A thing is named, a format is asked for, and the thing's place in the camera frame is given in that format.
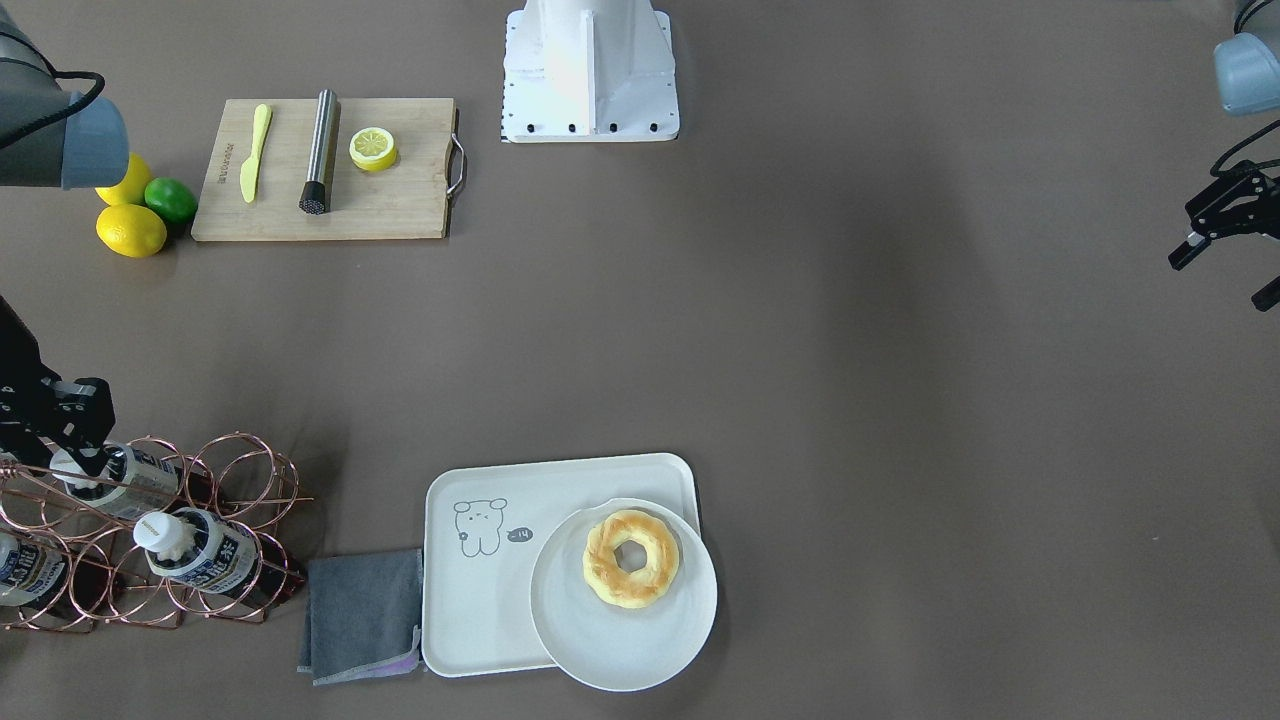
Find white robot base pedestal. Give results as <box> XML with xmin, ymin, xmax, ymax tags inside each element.
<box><xmin>500</xmin><ymin>1</ymin><xmax>681</xmax><ymax>143</ymax></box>

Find copper wire bottle rack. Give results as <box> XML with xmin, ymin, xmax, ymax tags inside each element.
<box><xmin>3</xmin><ymin>433</ymin><xmax>306</xmax><ymax>634</ymax></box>

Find yellow lemon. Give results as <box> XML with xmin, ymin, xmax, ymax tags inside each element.
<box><xmin>95</xmin><ymin>204</ymin><xmax>168</xmax><ymax>258</ymax></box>
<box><xmin>95</xmin><ymin>152</ymin><xmax>154</xmax><ymax>206</ymax></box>

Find yellow plastic knife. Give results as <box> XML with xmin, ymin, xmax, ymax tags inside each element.
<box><xmin>239</xmin><ymin>102</ymin><xmax>273</xmax><ymax>204</ymax></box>

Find half lemon slice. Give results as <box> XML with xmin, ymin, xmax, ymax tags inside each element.
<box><xmin>348</xmin><ymin>127</ymin><xmax>399</xmax><ymax>173</ymax></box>

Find white tray bear drawing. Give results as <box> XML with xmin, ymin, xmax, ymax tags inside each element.
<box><xmin>421</xmin><ymin>454</ymin><xmax>700</xmax><ymax>676</ymax></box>

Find white round plate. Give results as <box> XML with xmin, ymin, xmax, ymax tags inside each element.
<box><xmin>529</xmin><ymin>498</ymin><xmax>718</xmax><ymax>692</ymax></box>

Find wooden cutting board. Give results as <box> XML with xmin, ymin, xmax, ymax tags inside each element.
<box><xmin>191</xmin><ymin>97</ymin><xmax>457</xmax><ymax>242</ymax></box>

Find tea bottle in rack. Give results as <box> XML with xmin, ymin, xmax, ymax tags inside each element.
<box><xmin>133</xmin><ymin>507</ymin><xmax>306</xmax><ymax>609</ymax></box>

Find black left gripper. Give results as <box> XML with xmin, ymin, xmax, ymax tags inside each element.
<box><xmin>1167</xmin><ymin>160</ymin><xmax>1280</xmax><ymax>313</ymax></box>

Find yellow lemon upper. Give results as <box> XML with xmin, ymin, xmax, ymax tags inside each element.
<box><xmin>95</xmin><ymin>152</ymin><xmax>154</xmax><ymax>206</ymax></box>

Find grey folded cloth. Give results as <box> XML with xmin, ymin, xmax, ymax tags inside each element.
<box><xmin>297</xmin><ymin>550</ymin><xmax>422</xmax><ymax>685</ymax></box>

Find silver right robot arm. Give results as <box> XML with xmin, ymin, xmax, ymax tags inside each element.
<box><xmin>1</xmin><ymin>10</ymin><xmax>129</xmax><ymax>477</ymax></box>

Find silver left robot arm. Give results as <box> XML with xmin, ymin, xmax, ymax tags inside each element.
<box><xmin>1167</xmin><ymin>1</ymin><xmax>1279</xmax><ymax>272</ymax></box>

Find tea bottle white cap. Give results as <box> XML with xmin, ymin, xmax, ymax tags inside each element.
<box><xmin>49</xmin><ymin>442</ymin><xmax>218</xmax><ymax>521</ymax></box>

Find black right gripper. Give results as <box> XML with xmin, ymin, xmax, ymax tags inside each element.
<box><xmin>1</xmin><ymin>301</ymin><xmax>115</xmax><ymax>477</ymax></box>

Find yellow lemon lower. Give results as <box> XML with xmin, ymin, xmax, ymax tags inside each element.
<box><xmin>95</xmin><ymin>204</ymin><xmax>168</xmax><ymax>258</ymax></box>

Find green lime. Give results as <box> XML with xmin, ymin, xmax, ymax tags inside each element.
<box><xmin>143</xmin><ymin>177</ymin><xmax>198</xmax><ymax>225</ymax></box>

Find glazed donut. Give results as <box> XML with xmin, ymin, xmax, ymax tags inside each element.
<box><xmin>582</xmin><ymin>509</ymin><xmax>681</xmax><ymax>609</ymax></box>

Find tea bottle at edge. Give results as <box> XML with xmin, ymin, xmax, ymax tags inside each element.
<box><xmin>1</xmin><ymin>533</ymin><xmax>110</xmax><ymax>621</ymax></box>

